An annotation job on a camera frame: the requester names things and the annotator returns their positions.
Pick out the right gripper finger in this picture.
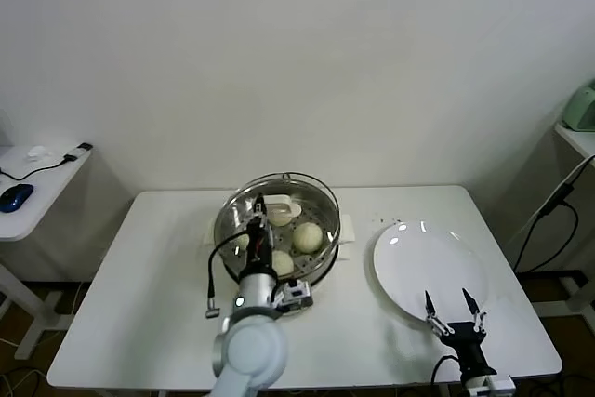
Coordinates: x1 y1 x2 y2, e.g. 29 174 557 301
461 287 488 336
423 289 455 337

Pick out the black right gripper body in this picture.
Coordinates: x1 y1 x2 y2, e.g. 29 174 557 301
444 321 496 382

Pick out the mint green appliance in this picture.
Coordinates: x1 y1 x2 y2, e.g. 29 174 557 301
560 80 595 133

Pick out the blue computer mouse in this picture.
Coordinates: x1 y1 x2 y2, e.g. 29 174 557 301
0 183 35 213

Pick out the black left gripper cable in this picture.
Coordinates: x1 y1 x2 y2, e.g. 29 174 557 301
205 228 250 320

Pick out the black looped cable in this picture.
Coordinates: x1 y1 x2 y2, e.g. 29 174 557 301
513 182 580 273

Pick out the black mouse desk cable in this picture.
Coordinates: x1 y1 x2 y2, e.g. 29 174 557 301
0 152 79 182

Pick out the stainless steel steamer basket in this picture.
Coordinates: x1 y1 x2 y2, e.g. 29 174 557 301
213 182 340 286

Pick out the white side table with mouse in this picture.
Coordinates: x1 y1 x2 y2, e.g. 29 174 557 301
0 144 94 361

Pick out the white power cable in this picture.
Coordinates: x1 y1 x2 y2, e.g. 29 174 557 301
506 153 595 249

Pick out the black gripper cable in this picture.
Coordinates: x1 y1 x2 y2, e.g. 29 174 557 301
205 228 250 320
430 353 464 387

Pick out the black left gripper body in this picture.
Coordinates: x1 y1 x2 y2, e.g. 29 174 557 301
243 223 276 278

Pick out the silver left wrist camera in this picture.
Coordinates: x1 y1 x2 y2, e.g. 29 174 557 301
273 278 313 312

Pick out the large white round plate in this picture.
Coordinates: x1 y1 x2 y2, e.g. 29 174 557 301
373 220 490 326

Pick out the white crumpled tissue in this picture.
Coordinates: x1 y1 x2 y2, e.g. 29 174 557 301
23 145 53 164

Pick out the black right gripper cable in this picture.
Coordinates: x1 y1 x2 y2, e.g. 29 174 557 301
430 353 464 387

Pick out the round glass pot lid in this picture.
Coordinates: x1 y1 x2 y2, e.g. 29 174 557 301
216 172 342 277

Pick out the white electric cooker base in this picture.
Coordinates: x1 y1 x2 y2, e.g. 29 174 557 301
202 213 357 319

